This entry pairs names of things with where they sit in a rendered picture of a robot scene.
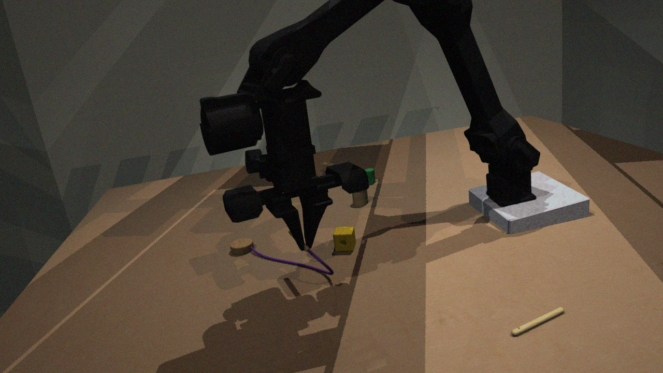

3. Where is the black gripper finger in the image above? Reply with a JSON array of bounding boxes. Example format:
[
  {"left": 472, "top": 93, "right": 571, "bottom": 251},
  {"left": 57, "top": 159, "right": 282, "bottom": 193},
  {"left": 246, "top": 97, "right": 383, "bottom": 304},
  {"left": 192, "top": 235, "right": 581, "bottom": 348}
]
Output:
[
  {"left": 266, "top": 205, "right": 305, "bottom": 251},
  {"left": 299, "top": 195, "right": 333, "bottom": 249}
]

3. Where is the olive-yellow wooden block with round hole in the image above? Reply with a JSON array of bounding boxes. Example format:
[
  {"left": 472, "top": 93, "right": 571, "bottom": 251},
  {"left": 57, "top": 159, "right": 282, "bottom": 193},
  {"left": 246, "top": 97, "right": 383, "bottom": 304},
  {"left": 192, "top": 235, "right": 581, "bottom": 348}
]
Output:
[{"left": 333, "top": 226, "right": 356, "bottom": 252}]

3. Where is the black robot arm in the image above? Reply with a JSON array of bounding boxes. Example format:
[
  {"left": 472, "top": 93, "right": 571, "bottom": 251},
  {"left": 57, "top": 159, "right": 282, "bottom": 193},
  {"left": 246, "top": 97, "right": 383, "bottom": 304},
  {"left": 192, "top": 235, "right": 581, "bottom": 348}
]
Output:
[{"left": 200, "top": 0, "right": 540, "bottom": 207}]

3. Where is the brown wooden block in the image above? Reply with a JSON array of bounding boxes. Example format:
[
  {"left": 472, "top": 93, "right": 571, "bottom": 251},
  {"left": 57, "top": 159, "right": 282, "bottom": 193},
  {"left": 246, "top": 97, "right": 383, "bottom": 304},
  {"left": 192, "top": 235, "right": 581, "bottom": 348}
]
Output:
[{"left": 322, "top": 162, "right": 335, "bottom": 172}]

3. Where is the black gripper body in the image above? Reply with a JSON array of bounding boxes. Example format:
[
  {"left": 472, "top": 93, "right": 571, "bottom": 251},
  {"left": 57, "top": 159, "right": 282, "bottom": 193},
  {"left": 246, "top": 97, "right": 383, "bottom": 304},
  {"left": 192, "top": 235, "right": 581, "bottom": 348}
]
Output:
[{"left": 223, "top": 135, "right": 369, "bottom": 223}]

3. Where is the green cylinder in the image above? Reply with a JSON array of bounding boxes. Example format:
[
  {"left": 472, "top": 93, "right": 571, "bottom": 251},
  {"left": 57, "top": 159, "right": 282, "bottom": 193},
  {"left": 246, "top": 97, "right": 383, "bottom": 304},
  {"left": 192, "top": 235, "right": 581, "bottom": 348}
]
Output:
[{"left": 365, "top": 168, "right": 376, "bottom": 184}]

